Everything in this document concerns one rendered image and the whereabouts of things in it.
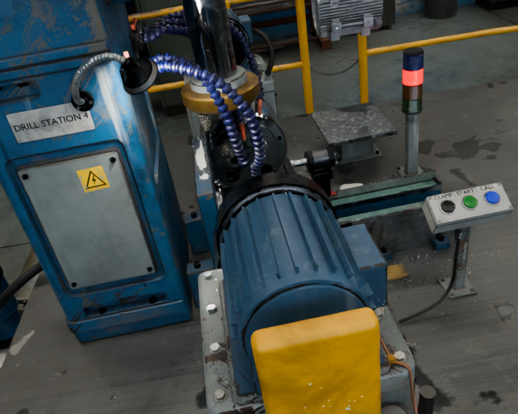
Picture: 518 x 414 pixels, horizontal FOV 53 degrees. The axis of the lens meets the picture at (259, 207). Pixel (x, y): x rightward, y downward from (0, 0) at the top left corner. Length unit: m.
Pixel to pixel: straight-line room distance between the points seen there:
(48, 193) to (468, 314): 0.97
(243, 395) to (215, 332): 0.13
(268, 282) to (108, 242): 0.66
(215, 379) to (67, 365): 0.69
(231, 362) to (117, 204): 0.51
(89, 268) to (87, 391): 0.28
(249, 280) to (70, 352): 0.86
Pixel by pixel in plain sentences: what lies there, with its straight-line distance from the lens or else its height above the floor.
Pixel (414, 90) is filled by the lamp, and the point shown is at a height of 1.10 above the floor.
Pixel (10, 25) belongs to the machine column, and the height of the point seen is 1.57.
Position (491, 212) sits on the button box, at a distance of 1.22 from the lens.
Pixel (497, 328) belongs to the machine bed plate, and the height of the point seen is 0.80.
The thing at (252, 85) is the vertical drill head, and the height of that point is 1.33.
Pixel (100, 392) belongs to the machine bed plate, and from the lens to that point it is 1.30.
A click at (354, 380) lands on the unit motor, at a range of 0.59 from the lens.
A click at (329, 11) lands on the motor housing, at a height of 1.32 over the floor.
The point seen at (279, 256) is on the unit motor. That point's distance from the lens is 0.61.
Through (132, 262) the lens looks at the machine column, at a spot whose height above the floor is 1.02.
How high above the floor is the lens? 1.74
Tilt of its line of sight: 33 degrees down
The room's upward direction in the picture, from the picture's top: 10 degrees counter-clockwise
